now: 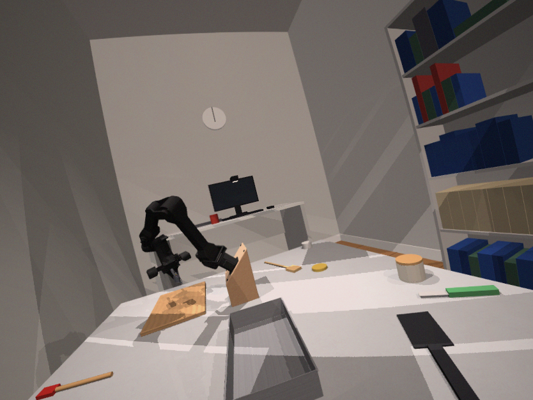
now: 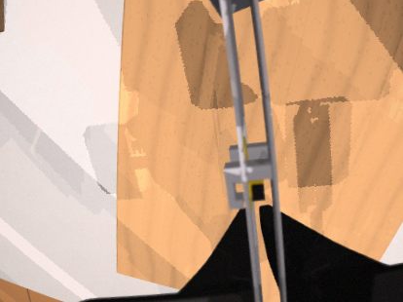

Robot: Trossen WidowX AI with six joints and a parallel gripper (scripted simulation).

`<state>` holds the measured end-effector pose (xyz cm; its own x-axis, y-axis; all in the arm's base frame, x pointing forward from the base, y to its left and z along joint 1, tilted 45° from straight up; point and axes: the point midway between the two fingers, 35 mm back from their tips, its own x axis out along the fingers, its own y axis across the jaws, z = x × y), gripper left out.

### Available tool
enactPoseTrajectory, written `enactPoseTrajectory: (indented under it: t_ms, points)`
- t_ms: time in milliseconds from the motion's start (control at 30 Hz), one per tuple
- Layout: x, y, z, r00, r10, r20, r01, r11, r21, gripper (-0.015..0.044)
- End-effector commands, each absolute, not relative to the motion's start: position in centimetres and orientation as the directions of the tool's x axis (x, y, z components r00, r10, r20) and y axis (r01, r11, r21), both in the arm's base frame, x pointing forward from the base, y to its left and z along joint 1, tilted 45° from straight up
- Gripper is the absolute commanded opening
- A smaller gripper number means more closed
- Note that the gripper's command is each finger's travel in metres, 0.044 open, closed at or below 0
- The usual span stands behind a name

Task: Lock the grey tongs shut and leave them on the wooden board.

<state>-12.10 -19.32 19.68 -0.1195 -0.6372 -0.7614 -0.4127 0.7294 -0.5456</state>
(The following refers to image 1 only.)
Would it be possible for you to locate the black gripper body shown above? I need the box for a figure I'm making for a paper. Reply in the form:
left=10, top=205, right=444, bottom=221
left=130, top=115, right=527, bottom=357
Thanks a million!
left=147, top=247, right=191, bottom=279

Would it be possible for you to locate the yellow flat disc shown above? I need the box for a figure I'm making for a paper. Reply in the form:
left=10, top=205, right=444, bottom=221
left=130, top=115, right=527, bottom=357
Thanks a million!
left=312, top=263, right=328, bottom=272

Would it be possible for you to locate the grey cylindrical container with tan lid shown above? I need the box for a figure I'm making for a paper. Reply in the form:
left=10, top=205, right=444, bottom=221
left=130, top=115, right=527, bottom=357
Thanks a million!
left=396, top=254, right=426, bottom=283

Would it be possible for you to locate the black spatula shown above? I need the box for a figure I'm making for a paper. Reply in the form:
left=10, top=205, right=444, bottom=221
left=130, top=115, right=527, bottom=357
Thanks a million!
left=397, top=311, right=480, bottom=400

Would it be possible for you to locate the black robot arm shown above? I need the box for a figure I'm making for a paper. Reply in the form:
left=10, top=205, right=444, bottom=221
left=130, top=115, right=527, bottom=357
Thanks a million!
left=139, top=196, right=238, bottom=275

